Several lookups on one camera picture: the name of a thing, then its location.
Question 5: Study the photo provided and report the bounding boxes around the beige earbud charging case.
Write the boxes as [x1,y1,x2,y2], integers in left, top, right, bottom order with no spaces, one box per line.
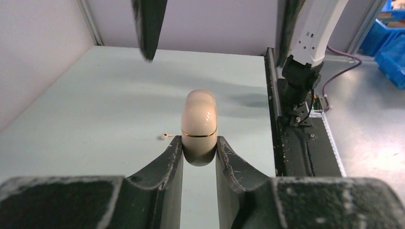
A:
[181,89,218,167]

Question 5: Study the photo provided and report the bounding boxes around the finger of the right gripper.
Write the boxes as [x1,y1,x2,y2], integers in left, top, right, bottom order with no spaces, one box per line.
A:
[131,0,168,62]

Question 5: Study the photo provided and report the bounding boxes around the corner aluminium post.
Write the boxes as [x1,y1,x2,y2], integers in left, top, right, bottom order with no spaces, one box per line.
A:
[345,0,386,55]
[76,0,105,46]

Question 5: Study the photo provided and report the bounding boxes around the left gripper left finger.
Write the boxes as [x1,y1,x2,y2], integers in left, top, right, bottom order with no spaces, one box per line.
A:
[0,135,183,229]

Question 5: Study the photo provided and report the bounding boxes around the blue plastic storage bins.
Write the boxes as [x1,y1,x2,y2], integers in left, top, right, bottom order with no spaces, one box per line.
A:
[360,0,405,90]

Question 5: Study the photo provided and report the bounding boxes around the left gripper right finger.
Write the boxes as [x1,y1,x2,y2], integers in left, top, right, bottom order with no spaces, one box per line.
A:
[215,136,405,229]

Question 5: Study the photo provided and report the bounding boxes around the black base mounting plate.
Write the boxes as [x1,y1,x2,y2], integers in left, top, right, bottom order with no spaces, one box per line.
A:
[265,48,346,177]

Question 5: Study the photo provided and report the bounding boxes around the right corner aluminium post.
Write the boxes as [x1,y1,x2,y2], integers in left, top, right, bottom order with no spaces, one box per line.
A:
[345,0,386,55]

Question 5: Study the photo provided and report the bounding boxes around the beige earbud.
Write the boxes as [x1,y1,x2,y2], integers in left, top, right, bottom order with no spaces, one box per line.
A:
[160,133,174,140]

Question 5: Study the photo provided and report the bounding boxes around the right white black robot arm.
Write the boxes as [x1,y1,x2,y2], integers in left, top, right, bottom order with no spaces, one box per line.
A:
[131,0,348,106]

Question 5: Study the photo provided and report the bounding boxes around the right controller board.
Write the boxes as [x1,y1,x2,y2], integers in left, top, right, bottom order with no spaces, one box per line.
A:
[307,94,333,118]

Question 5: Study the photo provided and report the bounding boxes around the left corner aluminium post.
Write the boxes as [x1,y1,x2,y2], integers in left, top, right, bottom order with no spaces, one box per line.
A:
[76,0,105,46]

